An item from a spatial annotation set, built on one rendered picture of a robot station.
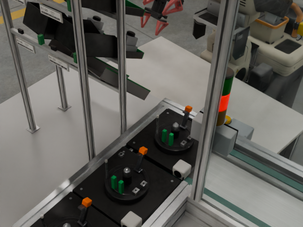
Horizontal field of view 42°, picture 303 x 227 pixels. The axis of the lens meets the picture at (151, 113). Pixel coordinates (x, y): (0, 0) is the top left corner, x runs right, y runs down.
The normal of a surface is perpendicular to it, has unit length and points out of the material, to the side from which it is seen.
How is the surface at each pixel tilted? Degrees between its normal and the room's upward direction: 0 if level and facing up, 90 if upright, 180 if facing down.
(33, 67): 1
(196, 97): 0
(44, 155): 0
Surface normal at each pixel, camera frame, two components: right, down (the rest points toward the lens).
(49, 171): 0.03, -0.75
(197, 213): -0.61, 0.51
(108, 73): 0.68, 0.50
